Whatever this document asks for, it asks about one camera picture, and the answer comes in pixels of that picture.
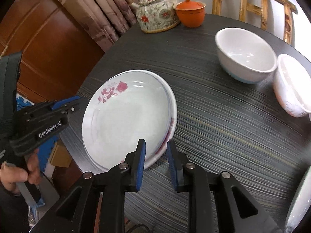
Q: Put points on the white bowl with blue base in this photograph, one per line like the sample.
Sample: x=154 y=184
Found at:
x=243 y=53

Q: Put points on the wooden chair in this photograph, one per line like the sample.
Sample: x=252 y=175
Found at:
x=264 y=7

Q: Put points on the patterned beige curtain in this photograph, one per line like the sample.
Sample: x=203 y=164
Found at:
x=97 y=12

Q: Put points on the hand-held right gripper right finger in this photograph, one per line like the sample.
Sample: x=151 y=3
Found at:
x=171 y=167

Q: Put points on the white plate with red rim print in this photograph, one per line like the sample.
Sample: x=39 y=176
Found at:
x=173 y=116

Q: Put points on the orange lidded cup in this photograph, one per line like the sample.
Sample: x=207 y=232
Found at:
x=190 y=13

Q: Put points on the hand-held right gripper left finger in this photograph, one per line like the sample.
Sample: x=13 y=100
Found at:
x=141 y=167

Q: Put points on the person's left hand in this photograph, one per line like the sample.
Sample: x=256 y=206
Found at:
x=14 y=174

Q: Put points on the cardboard box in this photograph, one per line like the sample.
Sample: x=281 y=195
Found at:
x=59 y=154

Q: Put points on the white plate with rose print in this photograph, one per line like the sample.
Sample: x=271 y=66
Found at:
x=126 y=116

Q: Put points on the person's left forearm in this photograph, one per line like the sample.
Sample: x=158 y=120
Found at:
x=12 y=213

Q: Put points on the pinkish white bowl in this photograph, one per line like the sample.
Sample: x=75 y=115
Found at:
x=286 y=89

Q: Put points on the brown wooden cabinet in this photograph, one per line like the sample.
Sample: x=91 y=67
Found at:
x=43 y=48

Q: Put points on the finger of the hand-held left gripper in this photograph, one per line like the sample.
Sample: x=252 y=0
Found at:
x=68 y=102
x=72 y=108

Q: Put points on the floral ceramic teapot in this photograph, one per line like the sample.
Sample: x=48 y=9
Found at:
x=155 y=12

